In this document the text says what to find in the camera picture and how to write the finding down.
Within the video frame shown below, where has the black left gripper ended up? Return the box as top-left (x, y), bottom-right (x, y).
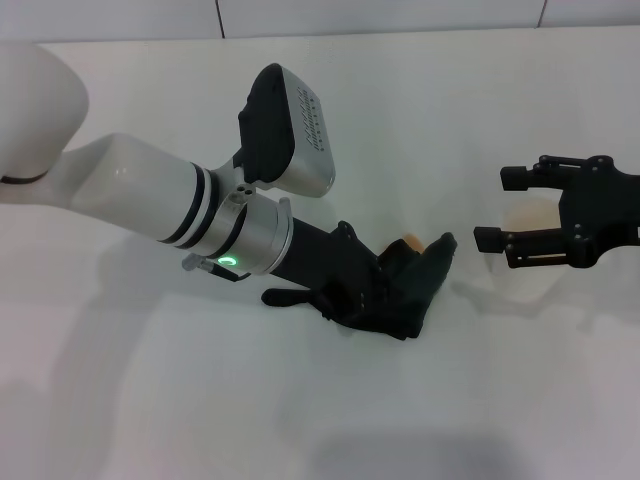
top-left (271, 216), bottom-right (421, 314)

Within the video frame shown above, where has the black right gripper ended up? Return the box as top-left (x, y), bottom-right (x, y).
top-left (471, 155), bottom-right (640, 269)

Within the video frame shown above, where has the dark rag with loop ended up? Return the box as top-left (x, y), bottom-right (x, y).
top-left (260, 230), bottom-right (459, 343)

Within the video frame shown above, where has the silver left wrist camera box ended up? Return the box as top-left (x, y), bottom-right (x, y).
top-left (236, 61), bottom-right (337, 199)

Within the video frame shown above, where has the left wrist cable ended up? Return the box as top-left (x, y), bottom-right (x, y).
top-left (181, 251), bottom-right (254, 282)

